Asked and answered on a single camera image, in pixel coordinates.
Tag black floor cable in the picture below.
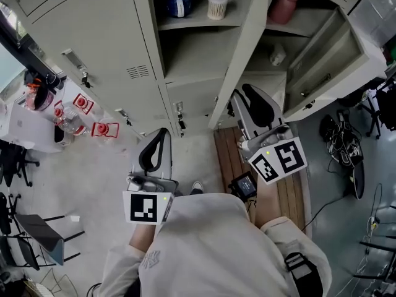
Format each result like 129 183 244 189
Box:
301 193 351 232

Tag black tangled cable pile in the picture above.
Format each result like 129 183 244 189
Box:
318 110 363 168

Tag black stand legs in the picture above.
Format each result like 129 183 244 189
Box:
354 204 396 282

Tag pink jar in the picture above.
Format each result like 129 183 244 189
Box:
267 0 299 25

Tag white wire chair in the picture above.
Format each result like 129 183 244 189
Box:
24 267 75 297

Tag person's white shirt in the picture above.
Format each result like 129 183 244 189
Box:
98 192 332 297

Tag pink bucket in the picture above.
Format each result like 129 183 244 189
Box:
25 87 56 112

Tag black oval board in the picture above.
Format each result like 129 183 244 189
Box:
352 162 366 200

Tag person's right forearm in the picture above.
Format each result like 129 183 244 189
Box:
252 178 283 229

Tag black swivel chair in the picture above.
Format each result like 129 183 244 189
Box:
358 79 396 140

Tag grey metal locker door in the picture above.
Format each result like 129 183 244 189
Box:
283 6 371 121
29 0 160 111
207 0 281 130

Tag black shoulder strap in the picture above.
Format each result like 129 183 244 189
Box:
284 252 321 297

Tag person's left forearm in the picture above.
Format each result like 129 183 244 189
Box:
128 223 162 254

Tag black office chair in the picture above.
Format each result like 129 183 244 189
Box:
0 139 41 189
0 192 23 236

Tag wooden plank platform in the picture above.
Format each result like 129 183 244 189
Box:
213 125 312 238

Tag blue black folding chair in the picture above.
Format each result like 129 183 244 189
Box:
14 213 86 266

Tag black bottle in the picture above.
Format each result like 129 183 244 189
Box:
45 72 66 90

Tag blue mug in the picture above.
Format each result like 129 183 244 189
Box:
163 0 194 19

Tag white crumpled object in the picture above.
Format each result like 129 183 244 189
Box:
269 43 287 67

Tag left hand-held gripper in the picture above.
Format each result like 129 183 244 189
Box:
122 127 179 225

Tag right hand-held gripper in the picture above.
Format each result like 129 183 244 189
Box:
231 84 308 185

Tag clear water jug red cap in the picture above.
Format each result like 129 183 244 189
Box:
72 93 95 116
91 121 120 139

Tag small black screen device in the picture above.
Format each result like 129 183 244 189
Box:
228 171 259 202

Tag clear water jug red label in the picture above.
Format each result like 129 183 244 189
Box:
54 100 88 136

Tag black-framed glass window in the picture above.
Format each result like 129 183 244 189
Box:
0 0 41 96

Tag cotton swab container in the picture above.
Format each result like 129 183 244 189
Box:
206 0 230 21

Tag grey metal locker cabinet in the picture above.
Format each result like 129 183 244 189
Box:
0 0 363 139

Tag small black white bin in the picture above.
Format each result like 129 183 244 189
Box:
54 125 72 147

